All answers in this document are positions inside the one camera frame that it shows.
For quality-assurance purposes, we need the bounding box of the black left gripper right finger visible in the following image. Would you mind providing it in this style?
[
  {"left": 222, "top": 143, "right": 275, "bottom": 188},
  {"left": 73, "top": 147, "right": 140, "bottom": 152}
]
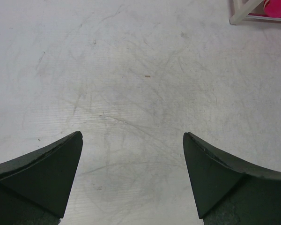
[{"left": 183, "top": 133, "right": 281, "bottom": 225}]

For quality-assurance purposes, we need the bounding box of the cream metal-rod shelf rack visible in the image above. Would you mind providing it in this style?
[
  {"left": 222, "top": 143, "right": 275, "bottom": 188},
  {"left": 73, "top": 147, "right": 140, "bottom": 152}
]
[{"left": 228, "top": 0, "right": 281, "bottom": 25}]

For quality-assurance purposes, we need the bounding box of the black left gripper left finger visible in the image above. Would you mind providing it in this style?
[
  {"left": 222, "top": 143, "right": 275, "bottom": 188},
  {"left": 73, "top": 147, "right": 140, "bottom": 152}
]
[{"left": 0, "top": 131, "right": 83, "bottom": 225}]

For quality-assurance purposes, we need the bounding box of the pink panda plush back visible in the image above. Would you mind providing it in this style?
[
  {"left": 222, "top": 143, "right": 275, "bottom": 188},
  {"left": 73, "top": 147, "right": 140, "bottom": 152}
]
[{"left": 263, "top": 0, "right": 281, "bottom": 18}]

